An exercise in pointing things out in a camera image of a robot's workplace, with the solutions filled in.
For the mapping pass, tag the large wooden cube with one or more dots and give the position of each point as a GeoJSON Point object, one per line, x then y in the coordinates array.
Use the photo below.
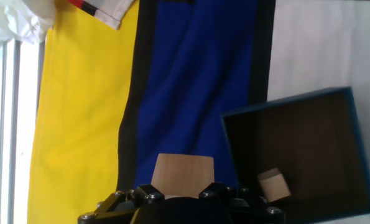
{"type": "Point", "coordinates": [183, 174]}

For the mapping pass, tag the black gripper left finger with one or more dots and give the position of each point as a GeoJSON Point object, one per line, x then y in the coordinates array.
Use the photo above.
{"type": "Point", "coordinates": [132, 199]}

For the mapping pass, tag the crumpled white paper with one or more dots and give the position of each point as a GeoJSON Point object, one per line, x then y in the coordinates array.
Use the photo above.
{"type": "Point", "coordinates": [13, 18]}

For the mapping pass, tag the Mondrian pattern cloth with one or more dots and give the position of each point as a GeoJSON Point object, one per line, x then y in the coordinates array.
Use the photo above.
{"type": "Point", "coordinates": [187, 77]}

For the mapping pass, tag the dark blue gift box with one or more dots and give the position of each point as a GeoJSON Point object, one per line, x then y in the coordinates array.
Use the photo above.
{"type": "Point", "coordinates": [312, 149]}

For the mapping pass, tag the small wooden cube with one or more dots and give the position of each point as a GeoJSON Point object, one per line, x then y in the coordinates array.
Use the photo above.
{"type": "Point", "coordinates": [275, 186]}

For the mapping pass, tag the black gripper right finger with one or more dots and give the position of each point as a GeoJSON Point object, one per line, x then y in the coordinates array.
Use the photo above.
{"type": "Point", "coordinates": [222, 193]}

